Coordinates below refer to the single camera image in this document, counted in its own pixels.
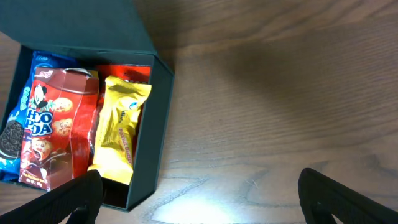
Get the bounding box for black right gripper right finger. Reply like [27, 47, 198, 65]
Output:
[298, 168, 397, 224]

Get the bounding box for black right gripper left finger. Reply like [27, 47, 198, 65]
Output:
[1, 170, 103, 224]

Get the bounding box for red Meiji panda biscuit box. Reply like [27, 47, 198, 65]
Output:
[19, 67, 100, 191]

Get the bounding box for blue Oreo cookie pack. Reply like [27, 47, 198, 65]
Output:
[1, 50, 78, 182]

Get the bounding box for small yellow snack packet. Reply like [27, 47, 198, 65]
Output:
[88, 76, 152, 185]

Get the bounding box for black gift box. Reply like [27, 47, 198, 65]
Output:
[1, 0, 174, 212]

